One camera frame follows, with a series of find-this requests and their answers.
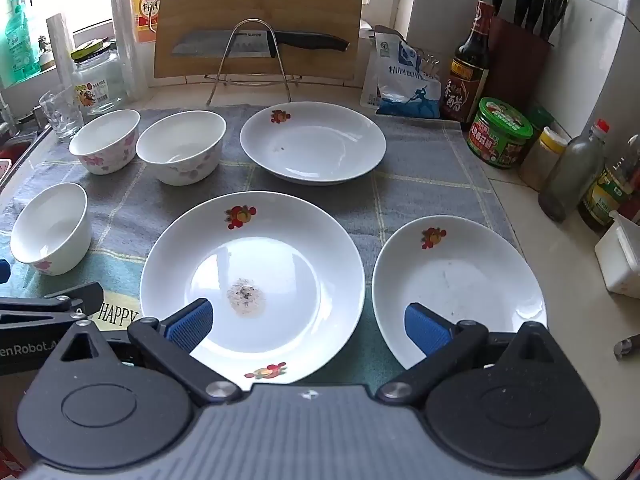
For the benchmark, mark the cooking oil bottle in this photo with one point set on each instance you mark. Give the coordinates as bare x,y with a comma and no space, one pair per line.
605,195

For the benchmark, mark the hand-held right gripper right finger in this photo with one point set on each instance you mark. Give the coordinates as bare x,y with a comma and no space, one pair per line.
425,330

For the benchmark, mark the white plastic box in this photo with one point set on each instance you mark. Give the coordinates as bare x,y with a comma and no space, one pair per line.
620,260

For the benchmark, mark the clear plastic bag roll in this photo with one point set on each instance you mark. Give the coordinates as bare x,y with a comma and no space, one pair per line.
125,35

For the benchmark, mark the white plastic bag roll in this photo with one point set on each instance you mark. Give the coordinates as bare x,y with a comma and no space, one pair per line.
60,55

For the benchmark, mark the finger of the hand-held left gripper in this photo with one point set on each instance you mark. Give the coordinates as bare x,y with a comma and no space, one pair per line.
75,297
4,272

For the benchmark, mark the orange seasoning bottle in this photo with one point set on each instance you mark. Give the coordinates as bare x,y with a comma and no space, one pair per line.
147,10

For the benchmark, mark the clear bottle red cap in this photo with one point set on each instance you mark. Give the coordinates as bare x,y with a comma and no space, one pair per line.
570,175

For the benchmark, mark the white plate fruit print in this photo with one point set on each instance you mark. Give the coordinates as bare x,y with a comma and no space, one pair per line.
315,145
260,250
465,270

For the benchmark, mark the white blue salt bag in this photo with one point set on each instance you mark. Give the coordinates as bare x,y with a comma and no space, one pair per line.
400,85

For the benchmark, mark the yellow cap spice jar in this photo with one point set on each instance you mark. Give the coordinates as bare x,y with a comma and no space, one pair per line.
540,160

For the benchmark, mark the clear drinking glass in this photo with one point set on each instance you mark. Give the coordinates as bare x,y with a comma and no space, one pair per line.
60,115

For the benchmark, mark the white bowl pink flowers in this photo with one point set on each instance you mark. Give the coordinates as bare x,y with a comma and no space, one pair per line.
180,160
50,230
105,135

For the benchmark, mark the dark vinegar bottle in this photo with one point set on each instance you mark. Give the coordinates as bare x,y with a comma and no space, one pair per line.
462,90

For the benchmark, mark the green cap spice jar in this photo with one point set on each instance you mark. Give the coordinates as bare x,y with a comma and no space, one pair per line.
542,120

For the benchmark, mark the green lid sauce jar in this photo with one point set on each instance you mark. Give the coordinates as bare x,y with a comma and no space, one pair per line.
500,120

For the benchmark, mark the grey checked cloth mat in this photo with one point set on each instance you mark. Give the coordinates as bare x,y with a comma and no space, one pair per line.
425,185

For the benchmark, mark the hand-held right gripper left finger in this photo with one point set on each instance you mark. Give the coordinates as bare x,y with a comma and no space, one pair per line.
187,325

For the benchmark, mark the dark red knife block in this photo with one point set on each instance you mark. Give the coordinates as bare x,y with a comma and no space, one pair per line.
515,65

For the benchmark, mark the glass jar with label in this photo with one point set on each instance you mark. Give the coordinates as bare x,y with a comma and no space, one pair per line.
100,90

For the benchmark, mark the green dish soap bottle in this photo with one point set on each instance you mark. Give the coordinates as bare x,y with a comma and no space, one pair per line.
20,45

